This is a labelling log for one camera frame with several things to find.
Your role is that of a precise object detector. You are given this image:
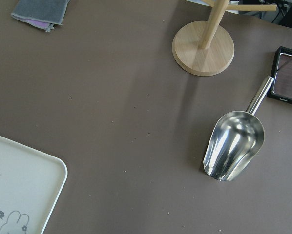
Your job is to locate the steel metal scoop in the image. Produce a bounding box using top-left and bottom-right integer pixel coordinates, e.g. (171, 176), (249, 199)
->
(203, 76), (274, 181)

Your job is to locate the cream rabbit print tray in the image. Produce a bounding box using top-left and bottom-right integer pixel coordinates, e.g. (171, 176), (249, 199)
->
(0, 136), (68, 234)

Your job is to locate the wooden mug tree stand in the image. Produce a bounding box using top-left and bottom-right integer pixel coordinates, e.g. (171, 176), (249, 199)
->
(172, 0), (276, 76)

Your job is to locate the grey folded cloth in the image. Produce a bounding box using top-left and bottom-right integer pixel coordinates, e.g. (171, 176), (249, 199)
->
(11, 0), (70, 32)

